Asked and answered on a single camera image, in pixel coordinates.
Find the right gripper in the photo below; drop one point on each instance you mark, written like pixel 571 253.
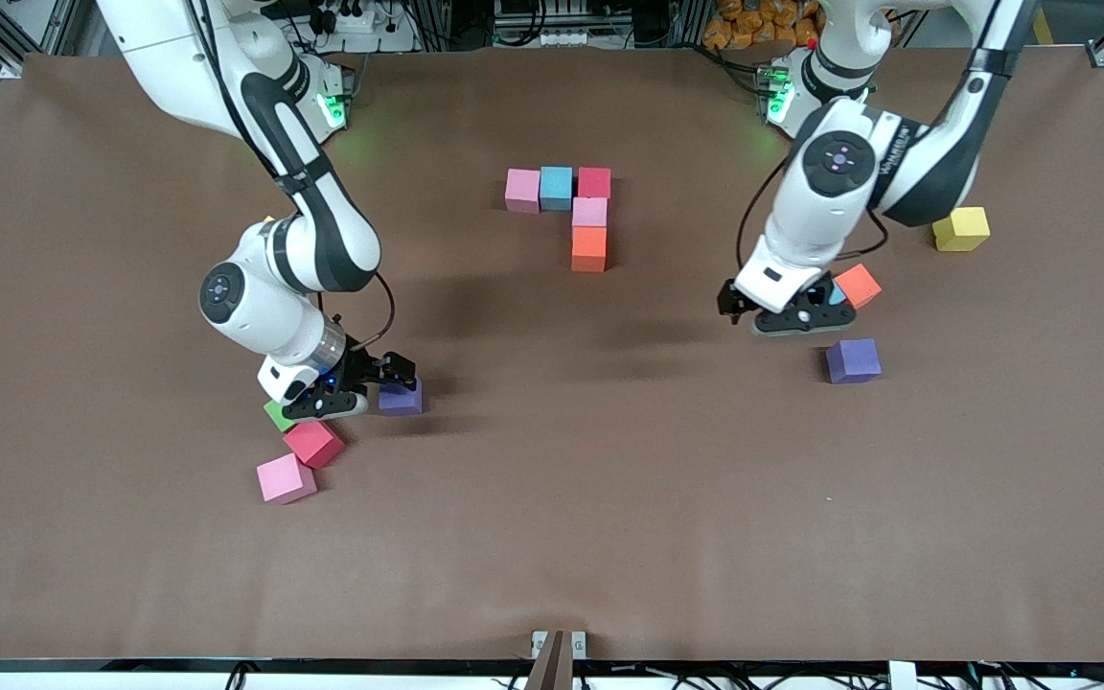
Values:
pixel 361 364

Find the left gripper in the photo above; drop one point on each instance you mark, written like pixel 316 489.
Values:
pixel 733 301

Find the purple foam cube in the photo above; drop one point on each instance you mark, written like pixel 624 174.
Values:
pixel 401 401
pixel 854 360

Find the blue foam cube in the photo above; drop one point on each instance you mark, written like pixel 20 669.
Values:
pixel 840 295
pixel 556 187

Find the orange foam cube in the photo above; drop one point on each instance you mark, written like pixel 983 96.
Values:
pixel 861 286
pixel 588 249

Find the pink foam cube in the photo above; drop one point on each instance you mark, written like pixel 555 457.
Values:
pixel 589 211
pixel 286 479
pixel 521 190

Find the red foam cube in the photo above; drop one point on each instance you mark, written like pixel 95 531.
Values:
pixel 314 444
pixel 595 182

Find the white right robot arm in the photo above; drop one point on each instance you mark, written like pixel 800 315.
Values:
pixel 255 316

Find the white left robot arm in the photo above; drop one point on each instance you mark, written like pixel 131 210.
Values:
pixel 801 240

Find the green foam cube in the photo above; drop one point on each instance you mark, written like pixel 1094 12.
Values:
pixel 276 415

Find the large table cover sheet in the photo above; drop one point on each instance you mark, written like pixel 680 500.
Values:
pixel 552 537

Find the orange lumpy bag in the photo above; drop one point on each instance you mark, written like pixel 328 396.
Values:
pixel 744 24

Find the white power strip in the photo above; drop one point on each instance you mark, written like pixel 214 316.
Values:
pixel 365 21

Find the grey electronics rack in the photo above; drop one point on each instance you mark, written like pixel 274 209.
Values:
pixel 542 19

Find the white label tag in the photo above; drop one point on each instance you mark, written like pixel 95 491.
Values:
pixel 902 676

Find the small white bracket plates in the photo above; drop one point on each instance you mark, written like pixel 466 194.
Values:
pixel 540 640

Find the brown camera mount post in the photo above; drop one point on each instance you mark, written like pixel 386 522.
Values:
pixel 550 669

